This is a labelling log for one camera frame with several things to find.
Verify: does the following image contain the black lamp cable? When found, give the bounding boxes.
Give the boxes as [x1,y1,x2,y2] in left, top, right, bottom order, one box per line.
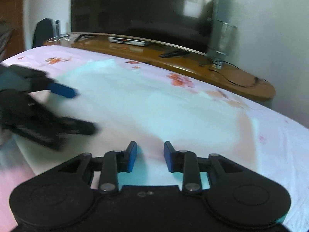
[199,60,270,88]

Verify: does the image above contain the wooden tv cabinet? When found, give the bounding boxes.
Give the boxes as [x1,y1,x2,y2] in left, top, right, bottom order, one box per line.
[44,34,276,103]

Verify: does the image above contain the black office chair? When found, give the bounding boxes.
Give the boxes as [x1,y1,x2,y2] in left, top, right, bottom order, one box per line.
[32,18,54,48]

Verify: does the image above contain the curved black television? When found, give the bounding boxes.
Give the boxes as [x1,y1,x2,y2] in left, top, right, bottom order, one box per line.
[71,0,218,53]

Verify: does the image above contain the pink floral bed sheet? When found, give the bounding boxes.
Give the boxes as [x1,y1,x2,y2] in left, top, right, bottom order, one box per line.
[1,46,308,231]

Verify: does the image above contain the white sock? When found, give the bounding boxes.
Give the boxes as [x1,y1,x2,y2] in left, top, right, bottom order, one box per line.
[14,59,260,190]

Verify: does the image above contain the left glass table lamp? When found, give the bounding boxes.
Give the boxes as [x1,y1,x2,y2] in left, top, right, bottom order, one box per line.
[46,20,71,43]

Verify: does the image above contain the brown wooden door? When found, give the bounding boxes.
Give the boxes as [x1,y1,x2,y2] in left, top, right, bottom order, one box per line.
[1,0,25,59]

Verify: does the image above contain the silver set-top box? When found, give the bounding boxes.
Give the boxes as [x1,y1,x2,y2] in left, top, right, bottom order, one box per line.
[108,37,149,47]

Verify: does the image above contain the black remote control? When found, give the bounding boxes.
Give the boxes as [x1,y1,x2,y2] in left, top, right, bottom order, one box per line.
[159,50,189,58]

